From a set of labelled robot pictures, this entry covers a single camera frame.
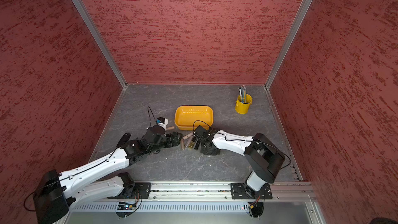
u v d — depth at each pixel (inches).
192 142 34.7
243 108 40.3
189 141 35.4
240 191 29.2
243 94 38.4
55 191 15.4
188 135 36.3
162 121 28.3
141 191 29.2
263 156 18.0
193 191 29.9
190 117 39.6
